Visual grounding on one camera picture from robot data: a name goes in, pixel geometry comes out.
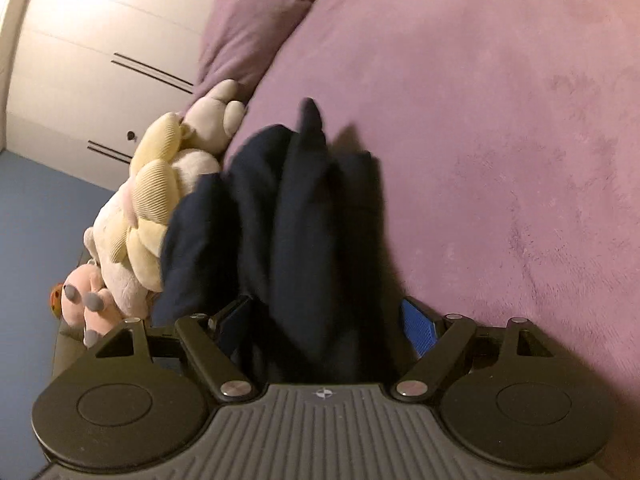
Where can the cream plush toy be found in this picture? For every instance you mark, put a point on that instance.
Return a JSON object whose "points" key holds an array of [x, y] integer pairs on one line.
{"points": [[145, 210]]}

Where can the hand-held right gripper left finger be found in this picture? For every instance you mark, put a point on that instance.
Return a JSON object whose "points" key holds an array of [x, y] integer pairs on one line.
{"points": [[235, 321]]}

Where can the beige plush bear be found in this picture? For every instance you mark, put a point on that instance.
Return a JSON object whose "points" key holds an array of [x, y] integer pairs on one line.
{"points": [[215, 115]]}

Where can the white wardrobe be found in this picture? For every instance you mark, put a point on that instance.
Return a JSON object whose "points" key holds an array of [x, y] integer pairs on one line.
{"points": [[100, 50]]}

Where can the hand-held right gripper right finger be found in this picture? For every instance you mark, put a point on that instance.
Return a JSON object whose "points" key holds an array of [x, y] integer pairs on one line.
{"points": [[420, 329]]}

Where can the small orange toy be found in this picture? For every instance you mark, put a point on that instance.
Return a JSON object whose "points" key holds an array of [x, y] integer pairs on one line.
{"points": [[56, 301]]}

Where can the dark navy garment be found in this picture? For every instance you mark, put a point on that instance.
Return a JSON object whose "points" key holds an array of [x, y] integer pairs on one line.
{"points": [[300, 240]]}

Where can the pink plush toy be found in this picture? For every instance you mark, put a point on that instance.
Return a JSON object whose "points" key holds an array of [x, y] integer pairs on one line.
{"points": [[87, 305]]}

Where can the purple blanket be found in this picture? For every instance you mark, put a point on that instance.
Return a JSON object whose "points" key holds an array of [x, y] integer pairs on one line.
{"points": [[475, 135]]}

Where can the purple pillow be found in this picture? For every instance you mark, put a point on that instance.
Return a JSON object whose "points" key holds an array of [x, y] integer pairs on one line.
{"points": [[250, 25]]}

